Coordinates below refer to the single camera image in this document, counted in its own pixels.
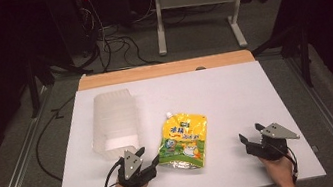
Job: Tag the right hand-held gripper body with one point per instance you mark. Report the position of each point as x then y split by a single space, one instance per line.
271 148

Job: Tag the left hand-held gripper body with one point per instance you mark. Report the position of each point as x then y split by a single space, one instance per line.
130 166

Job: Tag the yellow spouted food pouch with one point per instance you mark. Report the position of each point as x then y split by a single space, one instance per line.
183 139

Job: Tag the translucent plastic container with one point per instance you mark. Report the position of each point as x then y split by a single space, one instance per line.
115 122

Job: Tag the person's right hand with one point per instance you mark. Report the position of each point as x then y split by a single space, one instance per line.
281 171

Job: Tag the white table board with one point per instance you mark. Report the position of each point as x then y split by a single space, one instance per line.
223 104

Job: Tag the black metal stand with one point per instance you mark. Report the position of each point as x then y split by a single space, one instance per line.
32 87
305 58

